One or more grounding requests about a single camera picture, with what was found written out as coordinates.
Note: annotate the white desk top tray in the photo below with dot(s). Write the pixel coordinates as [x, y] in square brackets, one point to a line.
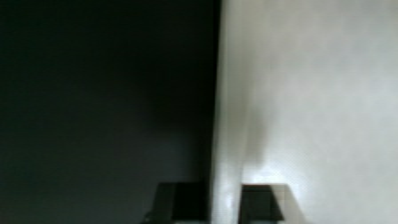
[306, 134]

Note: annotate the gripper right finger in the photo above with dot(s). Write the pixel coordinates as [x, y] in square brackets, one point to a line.
[268, 206]

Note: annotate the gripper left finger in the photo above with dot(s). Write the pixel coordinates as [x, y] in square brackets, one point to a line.
[180, 204]

